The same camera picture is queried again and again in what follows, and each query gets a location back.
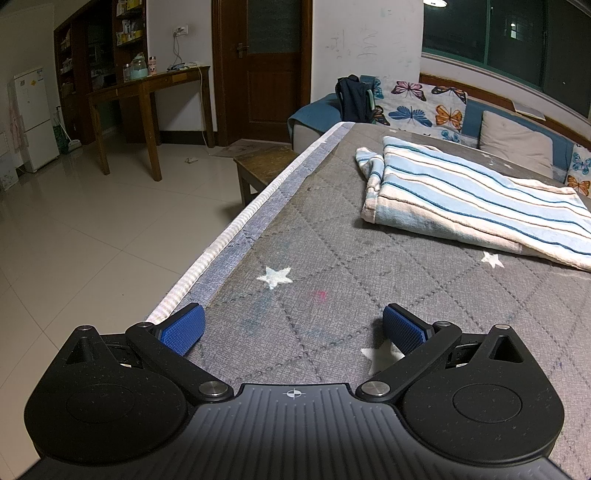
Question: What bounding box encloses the wooden desk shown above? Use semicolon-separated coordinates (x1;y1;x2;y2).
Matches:
87;66;216;182

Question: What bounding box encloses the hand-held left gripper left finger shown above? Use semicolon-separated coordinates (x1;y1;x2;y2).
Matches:
65;303;233;404

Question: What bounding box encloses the floor mat by door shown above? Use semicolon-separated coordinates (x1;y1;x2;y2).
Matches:
209;141;279;160

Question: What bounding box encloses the broom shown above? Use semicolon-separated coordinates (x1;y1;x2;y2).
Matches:
55;106;82;154

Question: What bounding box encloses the pink hanging cloth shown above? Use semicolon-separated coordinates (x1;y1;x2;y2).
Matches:
6;83;25;154

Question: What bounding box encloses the dark blue backpack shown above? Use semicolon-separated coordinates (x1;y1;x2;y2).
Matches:
335;75;375;124

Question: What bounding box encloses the beige pillow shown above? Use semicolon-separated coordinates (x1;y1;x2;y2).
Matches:
477;111;554;179

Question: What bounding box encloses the blue white striped shirt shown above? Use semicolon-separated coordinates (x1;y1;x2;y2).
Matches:
355;136;591;272

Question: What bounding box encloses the brown wooden door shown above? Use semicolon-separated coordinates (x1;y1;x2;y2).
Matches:
211;0;314;148

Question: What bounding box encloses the dark window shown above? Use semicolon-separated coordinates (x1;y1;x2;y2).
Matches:
421;0;591;105

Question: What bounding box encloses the dark wooden shelf cabinet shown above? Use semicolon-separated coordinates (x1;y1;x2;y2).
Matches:
53;0;148;145

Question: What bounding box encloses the white refrigerator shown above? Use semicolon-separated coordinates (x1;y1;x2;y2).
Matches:
11;67;60;174

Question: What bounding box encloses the butterfly-print cushion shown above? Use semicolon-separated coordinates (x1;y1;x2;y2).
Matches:
368;78;468;142
566;143;591;199

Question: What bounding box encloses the blue sofa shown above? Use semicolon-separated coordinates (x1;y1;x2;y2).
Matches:
287;75;591;185

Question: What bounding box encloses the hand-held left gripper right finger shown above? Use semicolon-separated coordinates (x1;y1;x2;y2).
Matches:
359;303;523;402

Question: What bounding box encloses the white power cable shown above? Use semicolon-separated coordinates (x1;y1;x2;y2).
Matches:
172;34;211;149

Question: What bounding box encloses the book on window ledge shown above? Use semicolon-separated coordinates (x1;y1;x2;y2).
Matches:
512;102;549;121

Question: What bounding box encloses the small wooden stool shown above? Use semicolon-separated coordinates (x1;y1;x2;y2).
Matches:
233;147;297;208

